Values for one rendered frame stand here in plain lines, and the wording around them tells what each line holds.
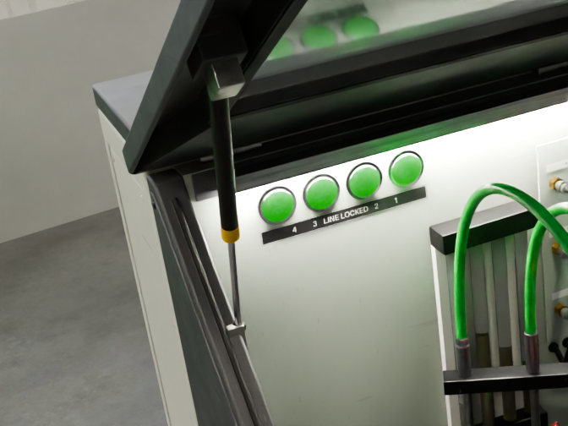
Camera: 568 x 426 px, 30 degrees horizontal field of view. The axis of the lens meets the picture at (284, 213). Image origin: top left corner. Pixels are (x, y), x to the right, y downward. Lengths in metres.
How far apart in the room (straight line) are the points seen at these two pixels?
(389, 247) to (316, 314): 0.13
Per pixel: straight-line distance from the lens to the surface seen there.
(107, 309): 4.23
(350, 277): 1.41
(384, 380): 1.50
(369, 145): 1.32
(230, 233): 1.06
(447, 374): 1.46
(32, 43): 4.89
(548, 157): 1.49
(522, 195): 1.16
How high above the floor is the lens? 1.90
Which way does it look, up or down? 23 degrees down
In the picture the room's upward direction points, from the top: 9 degrees counter-clockwise
